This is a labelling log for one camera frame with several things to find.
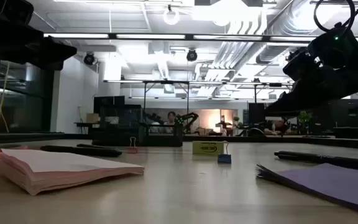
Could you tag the black mesh desk organizer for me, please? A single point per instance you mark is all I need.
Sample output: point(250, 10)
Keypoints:
point(117, 137)

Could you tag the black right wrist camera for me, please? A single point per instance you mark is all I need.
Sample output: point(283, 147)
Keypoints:
point(334, 49)

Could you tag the large black monitor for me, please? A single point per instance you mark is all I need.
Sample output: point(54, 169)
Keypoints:
point(350, 115)

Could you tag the purple sticky note pad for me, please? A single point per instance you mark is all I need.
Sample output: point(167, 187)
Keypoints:
point(337, 186)

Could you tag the black computer monitor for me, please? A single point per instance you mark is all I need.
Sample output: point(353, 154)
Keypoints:
point(107, 102)
point(256, 113)

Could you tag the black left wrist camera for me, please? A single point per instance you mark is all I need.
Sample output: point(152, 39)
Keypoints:
point(5, 11)

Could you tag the black hanging spotlight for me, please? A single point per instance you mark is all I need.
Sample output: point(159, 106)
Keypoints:
point(89, 59)
point(191, 56)

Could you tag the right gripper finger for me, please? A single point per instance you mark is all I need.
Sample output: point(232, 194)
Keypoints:
point(306, 99)

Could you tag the dark background table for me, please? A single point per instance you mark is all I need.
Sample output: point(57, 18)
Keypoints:
point(82, 124)

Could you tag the black background robot arm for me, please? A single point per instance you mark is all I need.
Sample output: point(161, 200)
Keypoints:
point(189, 119)

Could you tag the black aluminium table frame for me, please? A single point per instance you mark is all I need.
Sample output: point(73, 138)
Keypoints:
point(259, 139)

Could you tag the yellow-green small box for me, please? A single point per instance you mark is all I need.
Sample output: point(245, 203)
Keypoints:
point(207, 148)

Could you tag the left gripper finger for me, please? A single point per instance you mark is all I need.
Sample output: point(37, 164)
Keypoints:
point(59, 49)
point(51, 65)

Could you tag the pink binder clip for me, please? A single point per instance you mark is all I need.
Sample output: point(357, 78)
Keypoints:
point(132, 151)

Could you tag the person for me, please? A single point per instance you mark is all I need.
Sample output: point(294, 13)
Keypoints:
point(170, 119)

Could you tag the blue binder clip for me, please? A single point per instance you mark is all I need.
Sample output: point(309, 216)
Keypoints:
point(224, 159)

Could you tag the brown cardboard box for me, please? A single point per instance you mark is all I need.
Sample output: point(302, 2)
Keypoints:
point(92, 118)

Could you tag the green potted plant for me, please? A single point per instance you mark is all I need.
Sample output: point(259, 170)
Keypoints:
point(304, 119)

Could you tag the black background frame stand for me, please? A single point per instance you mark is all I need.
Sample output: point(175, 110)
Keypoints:
point(166, 82)
point(272, 84)

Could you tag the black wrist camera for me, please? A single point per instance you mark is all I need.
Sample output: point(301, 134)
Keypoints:
point(334, 49)
point(5, 11)

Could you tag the black click pen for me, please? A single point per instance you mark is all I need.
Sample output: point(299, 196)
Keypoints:
point(322, 159)
point(82, 151)

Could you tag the black overhead frame bar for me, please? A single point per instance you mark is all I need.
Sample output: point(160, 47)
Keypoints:
point(190, 37)

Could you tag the pink sticky note pad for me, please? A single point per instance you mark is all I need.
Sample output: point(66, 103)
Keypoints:
point(57, 168)

